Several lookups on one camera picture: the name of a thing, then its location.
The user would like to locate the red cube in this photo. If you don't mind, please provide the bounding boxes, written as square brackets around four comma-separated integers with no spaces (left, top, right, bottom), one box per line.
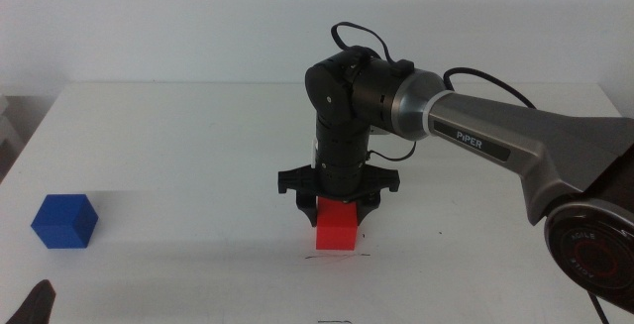
[315,197,360,252]

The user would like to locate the blue cube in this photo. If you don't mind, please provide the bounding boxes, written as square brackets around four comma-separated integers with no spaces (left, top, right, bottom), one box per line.
[30,193,99,250]

